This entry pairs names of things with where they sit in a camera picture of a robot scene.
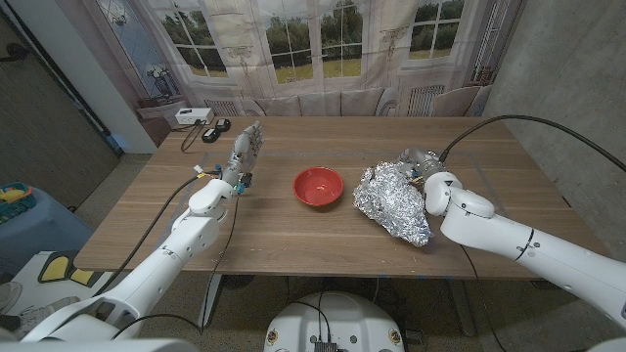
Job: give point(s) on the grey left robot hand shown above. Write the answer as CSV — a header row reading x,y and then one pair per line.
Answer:
x,y
243,146

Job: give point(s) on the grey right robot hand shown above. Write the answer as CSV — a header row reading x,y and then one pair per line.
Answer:
x,y
425,161

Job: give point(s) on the aluminum foil sheet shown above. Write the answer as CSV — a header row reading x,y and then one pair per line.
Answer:
x,y
391,203

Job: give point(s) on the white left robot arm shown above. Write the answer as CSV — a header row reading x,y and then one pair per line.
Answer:
x,y
156,269

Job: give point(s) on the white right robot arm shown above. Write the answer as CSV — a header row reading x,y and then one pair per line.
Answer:
x,y
513,239

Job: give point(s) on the red bowl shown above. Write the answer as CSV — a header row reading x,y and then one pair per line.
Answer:
x,y
318,188

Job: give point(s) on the black power adapter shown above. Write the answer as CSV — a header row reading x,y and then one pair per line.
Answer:
x,y
210,135
223,124

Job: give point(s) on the wooden table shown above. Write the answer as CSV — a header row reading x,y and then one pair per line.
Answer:
x,y
274,234

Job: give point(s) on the printed window backdrop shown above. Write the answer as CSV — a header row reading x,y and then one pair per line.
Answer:
x,y
318,49

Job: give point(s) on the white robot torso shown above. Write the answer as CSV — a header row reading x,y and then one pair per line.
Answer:
x,y
342,318

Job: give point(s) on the blue storage bin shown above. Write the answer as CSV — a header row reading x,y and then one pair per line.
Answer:
x,y
39,234

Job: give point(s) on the white yellow floor mat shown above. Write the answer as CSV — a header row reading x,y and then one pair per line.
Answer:
x,y
54,274

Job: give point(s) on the teal and yellow toy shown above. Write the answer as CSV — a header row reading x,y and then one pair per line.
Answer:
x,y
14,198

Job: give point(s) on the grey shoe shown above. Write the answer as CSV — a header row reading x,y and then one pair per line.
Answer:
x,y
10,295
49,313

